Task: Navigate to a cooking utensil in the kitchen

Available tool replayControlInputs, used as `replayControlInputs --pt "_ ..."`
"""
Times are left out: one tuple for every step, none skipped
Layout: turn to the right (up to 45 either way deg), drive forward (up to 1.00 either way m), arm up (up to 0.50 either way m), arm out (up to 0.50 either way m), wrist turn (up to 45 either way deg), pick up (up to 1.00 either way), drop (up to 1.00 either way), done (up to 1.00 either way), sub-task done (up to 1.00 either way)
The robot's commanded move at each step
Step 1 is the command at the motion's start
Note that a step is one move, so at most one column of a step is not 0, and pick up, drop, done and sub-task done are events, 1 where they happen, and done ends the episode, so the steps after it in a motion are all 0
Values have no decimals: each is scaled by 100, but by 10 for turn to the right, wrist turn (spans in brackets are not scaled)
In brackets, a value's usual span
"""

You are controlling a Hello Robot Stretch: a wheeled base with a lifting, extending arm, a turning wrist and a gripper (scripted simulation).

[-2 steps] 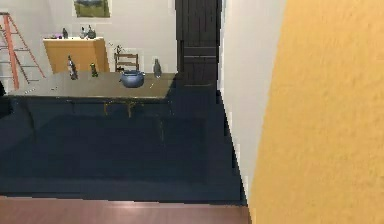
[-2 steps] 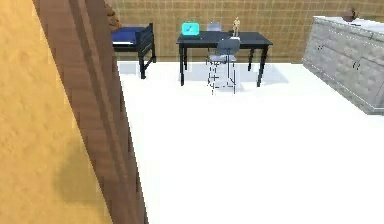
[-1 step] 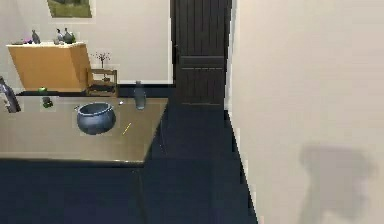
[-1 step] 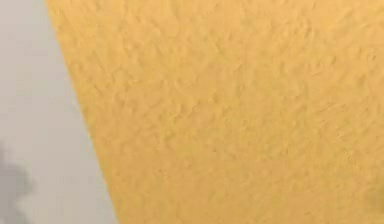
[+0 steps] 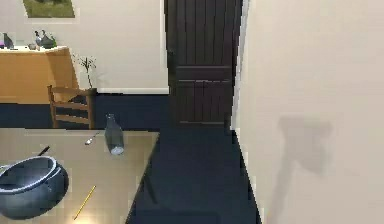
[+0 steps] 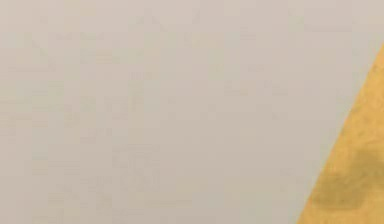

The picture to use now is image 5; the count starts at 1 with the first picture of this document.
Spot dark brown room door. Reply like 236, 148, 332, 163
163, 0, 244, 130

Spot grey glass bottle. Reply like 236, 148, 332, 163
104, 113, 125, 156

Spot silver spoon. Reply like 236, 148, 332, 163
84, 131, 101, 146

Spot beige dining table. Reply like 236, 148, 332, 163
0, 127, 160, 224

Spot thin green house plant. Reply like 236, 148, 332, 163
77, 55, 98, 90

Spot brown wooden chair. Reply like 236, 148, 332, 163
47, 84, 98, 130

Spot yellow pencil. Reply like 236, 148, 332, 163
73, 185, 97, 221

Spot dark grey kettle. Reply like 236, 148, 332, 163
34, 29, 58, 50

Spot orange wooden cupboard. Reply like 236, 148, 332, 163
0, 45, 80, 105

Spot framed green landscape picture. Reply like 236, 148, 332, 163
21, 0, 77, 20

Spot dark blue-grey pot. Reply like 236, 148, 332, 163
0, 145, 70, 221

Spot dark grey bottle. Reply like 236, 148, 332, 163
2, 32, 15, 50

